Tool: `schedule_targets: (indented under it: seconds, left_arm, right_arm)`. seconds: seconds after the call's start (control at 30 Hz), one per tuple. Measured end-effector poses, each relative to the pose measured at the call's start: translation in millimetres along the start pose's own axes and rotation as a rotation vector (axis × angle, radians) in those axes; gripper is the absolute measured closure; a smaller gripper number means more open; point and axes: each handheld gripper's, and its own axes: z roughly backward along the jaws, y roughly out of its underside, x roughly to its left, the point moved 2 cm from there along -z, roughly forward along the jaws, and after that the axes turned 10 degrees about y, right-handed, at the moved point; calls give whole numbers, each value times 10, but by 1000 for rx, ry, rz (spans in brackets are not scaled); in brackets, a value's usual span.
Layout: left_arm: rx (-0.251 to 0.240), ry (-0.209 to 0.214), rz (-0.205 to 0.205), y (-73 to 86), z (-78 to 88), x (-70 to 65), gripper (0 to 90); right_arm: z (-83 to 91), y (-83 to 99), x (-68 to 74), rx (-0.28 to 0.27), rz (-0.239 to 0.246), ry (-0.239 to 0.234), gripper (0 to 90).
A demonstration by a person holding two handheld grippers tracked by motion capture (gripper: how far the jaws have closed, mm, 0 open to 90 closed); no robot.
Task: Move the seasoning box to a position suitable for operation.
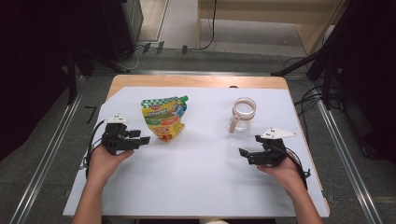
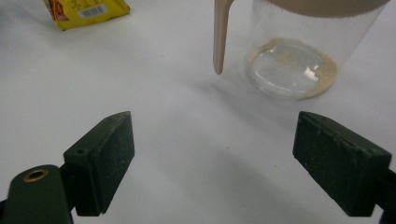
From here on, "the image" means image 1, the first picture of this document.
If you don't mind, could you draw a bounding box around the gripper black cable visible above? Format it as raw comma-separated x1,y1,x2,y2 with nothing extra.
81,119,107,180
273,144,313,191

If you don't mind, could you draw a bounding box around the person's left hand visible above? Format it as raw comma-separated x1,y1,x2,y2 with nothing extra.
86,144,135,187

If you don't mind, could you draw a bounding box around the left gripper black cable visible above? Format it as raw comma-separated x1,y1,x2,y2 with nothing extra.
81,119,107,180

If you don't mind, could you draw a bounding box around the person's right hand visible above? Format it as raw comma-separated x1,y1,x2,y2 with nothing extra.
256,152,308,198

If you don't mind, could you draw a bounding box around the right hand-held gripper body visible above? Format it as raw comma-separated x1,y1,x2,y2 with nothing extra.
253,127,298,168

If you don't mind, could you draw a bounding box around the yellow green spout pouch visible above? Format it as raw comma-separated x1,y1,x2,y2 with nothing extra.
140,94,190,144

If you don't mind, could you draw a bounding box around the clear glass jar with lid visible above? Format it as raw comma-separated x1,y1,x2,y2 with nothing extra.
228,96,258,135

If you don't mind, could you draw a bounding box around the white table mat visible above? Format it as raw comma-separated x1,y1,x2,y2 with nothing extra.
62,85,331,218

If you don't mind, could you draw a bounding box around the white floor cable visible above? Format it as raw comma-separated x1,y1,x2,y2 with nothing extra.
123,46,140,71

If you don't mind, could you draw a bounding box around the black cabinet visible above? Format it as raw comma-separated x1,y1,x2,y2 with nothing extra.
99,0,145,63

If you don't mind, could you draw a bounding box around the light wooden furniture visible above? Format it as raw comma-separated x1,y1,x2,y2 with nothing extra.
196,0,347,56

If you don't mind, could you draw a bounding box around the metal floor rail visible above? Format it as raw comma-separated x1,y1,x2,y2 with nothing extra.
309,78,385,224
8,76,87,224
92,69,312,78

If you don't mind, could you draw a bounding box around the black metal stand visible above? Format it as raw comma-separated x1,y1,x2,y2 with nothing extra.
270,0,354,110
65,46,127,105

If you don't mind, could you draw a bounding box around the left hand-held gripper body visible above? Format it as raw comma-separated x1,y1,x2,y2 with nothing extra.
101,114,135,156

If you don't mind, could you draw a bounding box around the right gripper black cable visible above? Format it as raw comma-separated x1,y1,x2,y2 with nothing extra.
273,144,313,191

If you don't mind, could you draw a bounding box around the black hanging cable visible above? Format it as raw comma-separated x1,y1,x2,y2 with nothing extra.
199,0,219,51

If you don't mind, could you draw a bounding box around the black floor tape corner mark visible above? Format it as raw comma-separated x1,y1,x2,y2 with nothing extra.
84,105,98,125

